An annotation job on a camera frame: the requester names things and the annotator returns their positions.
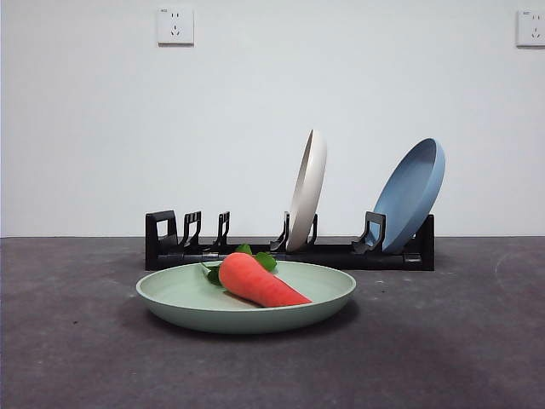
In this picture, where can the blue plate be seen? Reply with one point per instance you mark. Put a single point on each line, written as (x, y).
(409, 191)

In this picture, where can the green plate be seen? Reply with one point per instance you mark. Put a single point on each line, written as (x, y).
(191, 307)

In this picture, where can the orange carrot with green leaves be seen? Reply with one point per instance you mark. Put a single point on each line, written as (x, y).
(259, 283)

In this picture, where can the black plate rack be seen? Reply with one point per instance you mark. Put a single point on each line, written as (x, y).
(383, 262)

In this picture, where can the white wall socket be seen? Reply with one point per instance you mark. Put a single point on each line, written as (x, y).
(175, 25)
(531, 28)

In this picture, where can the cream plate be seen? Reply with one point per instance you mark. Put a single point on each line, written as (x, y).
(308, 191)

